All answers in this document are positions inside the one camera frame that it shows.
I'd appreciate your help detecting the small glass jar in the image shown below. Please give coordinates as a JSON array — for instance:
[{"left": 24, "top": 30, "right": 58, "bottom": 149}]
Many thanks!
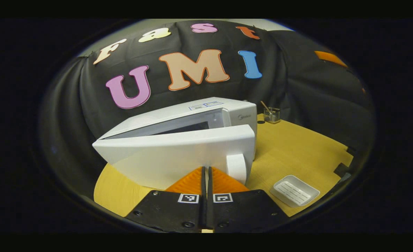
[{"left": 263, "top": 107, "right": 281, "bottom": 124}]

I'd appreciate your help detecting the white microwave oven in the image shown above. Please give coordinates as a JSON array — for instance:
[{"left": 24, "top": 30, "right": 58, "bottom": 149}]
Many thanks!
[{"left": 92, "top": 97, "right": 258, "bottom": 191}]

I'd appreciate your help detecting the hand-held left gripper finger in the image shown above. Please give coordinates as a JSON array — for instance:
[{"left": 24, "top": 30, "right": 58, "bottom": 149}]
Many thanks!
[
  {"left": 124, "top": 166, "right": 207, "bottom": 233},
  {"left": 207, "top": 166, "right": 291, "bottom": 233}
]

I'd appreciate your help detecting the white plastic tray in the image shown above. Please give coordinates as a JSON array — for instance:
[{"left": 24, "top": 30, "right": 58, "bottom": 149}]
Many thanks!
[{"left": 270, "top": 175, "right": 321, "bottom": 208}]

